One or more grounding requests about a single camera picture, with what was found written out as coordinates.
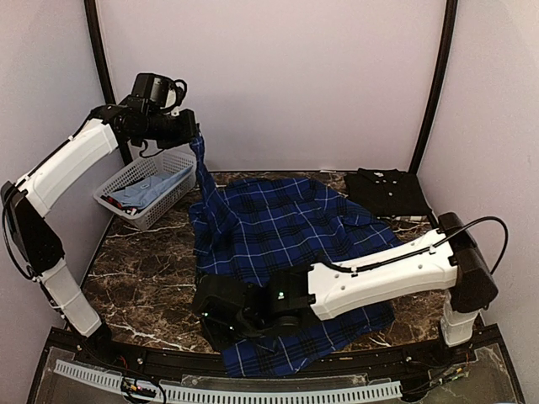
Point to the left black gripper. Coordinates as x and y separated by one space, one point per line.
189 130

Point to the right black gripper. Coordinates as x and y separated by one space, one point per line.
216 337

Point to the blue plaid long sleeve shirt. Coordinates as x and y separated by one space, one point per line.
255 227

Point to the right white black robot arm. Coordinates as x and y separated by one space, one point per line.
446 258

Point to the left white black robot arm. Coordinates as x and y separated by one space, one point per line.
151 112

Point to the white plastic mesh basket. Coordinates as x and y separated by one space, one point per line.
170 161

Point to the light blue shirt in basket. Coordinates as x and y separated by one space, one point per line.
142 193

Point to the red black garment in basket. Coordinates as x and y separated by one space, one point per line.
117 205

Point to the folded black shirt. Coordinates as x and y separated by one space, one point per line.
387 193

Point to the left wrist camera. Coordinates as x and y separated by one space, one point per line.
173 93

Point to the left black frame post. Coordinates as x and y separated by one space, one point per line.
97 44

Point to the black frame post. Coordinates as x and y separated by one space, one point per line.
446 36
97 44

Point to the white slotted cable duct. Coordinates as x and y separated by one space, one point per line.
205 389

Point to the right black frame post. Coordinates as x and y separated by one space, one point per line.
446 36

